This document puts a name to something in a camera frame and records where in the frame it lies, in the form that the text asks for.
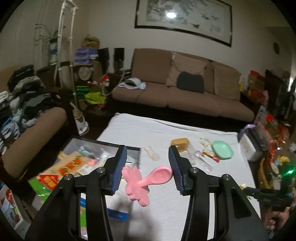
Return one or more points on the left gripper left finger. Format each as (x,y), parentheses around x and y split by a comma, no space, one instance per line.
(113,171)

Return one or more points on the bamboo skewer packet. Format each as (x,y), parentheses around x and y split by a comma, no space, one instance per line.
(44,183)

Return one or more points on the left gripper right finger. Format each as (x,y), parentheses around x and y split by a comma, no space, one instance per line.
(180,167)

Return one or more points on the clear cutlery packet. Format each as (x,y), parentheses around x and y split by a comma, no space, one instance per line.
(208,150)

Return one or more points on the pile of clothes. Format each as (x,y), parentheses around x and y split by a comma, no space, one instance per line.
(22,103)

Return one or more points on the person right hand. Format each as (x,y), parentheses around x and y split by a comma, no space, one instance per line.
(275,220)

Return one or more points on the clear plastic container bag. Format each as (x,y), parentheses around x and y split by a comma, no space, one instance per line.
(195,157)

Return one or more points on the white clothes rack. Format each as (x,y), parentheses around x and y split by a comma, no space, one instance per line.
(81,123)

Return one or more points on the white tissue box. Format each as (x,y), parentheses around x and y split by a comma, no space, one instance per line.
(251,143)

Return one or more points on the green plastic dish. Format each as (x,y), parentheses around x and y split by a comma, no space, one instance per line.
(222,150)

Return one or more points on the black cushion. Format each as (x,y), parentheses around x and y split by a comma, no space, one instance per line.
(190,82)

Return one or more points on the wicker basket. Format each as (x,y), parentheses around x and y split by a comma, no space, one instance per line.
(262,180)

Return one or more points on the green yellow bag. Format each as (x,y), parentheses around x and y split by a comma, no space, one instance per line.
(84,93)

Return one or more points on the chopsticks packet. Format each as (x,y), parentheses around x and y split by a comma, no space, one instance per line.
(151,153)

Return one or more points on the framed wall painting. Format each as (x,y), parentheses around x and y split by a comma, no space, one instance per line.
(207,19)

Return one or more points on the brown sofa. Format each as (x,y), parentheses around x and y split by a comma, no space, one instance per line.
(166,79)

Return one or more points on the brown armchair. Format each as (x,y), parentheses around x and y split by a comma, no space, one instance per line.
(29,150)

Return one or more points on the pink plastic spoon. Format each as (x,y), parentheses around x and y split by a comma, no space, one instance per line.
(137,188)

